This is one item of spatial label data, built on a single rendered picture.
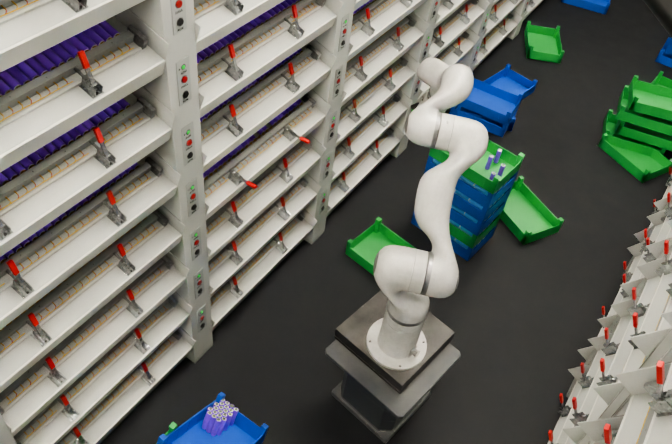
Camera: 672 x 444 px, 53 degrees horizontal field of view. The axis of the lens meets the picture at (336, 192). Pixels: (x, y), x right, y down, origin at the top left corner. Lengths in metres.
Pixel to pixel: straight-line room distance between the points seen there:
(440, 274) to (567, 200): 1.58
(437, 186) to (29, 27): 1.06
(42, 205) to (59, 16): 0.40
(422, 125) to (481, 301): 1.12
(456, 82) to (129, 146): 0.87
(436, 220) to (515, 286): 1.09
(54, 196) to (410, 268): 0.90
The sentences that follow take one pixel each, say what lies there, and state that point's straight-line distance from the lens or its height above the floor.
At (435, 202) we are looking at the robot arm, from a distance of 1.81.
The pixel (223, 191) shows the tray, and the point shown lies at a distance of 2.01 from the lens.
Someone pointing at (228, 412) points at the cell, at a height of 0.08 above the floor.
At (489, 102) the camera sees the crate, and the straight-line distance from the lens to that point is 3.59.
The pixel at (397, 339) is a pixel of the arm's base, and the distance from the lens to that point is 2.04.
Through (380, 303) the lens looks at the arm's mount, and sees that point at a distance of 2.24.
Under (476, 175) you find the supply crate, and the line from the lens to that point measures 2.58.
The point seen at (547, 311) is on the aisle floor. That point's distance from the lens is 2.83.
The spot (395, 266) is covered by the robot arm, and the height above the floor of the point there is 0.74.
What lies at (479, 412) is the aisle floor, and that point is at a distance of 2.50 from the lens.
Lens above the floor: 2.13
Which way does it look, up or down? 45 degrees down
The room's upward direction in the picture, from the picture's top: 8 degrees clockwise
